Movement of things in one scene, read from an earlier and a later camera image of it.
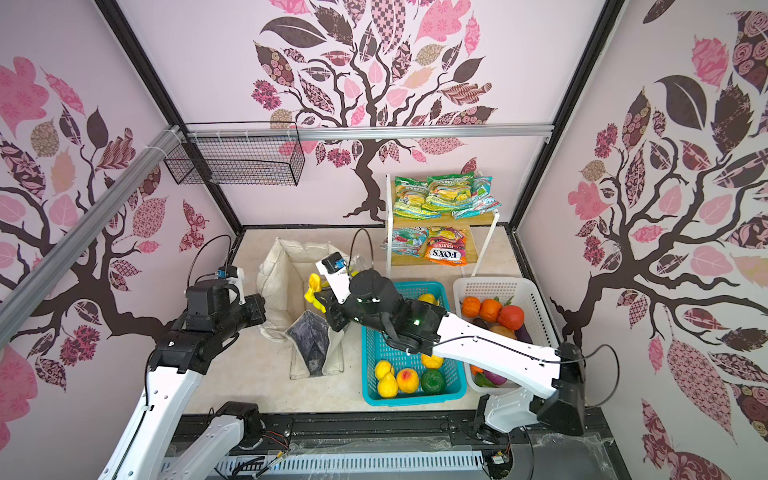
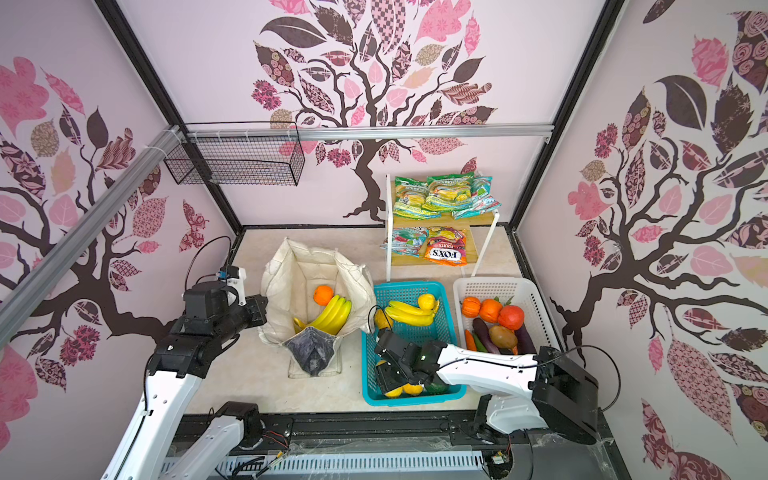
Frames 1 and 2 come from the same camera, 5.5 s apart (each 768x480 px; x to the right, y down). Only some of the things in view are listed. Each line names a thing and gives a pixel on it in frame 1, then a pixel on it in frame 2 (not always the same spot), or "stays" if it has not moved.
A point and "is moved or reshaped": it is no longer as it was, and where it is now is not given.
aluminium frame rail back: (368, 132) stays
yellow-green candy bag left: (411, 199) stays
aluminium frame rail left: (15, 303) stays
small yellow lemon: (383, 367) is moved or reshaped
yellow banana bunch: (315, 285) is moved or reshaped
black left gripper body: (242, 316) stays
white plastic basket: (537, 320) stays
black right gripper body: (343, 315) → (391, 376)
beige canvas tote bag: (315, 346) stays
